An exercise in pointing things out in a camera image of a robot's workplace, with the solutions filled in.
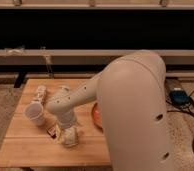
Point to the brown black snack bar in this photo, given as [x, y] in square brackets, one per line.
[52, 131]

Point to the wooden shelf rail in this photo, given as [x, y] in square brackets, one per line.
[84, 57]

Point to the orange bowl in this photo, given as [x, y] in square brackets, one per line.
[96, 117]

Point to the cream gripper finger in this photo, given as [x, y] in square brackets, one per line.
[58, 131]

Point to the blue power adapter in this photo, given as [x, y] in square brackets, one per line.
[179, 97]

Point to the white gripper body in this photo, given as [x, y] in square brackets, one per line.
[66, 122]

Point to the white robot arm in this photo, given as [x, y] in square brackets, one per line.
[130, 93]

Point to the white sponge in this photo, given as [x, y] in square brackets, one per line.
[69, 137]

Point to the white plastic cup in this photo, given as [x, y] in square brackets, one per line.
[34, 112]

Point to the white crumpled wrapper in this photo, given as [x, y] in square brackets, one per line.
[40, 94]

